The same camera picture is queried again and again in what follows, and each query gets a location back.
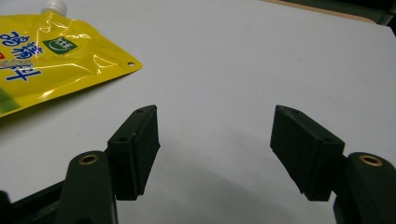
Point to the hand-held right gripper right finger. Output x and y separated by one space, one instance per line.
306 152

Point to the yellow spouted pouch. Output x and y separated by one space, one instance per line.
46 59

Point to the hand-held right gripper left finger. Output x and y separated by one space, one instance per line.
132 155

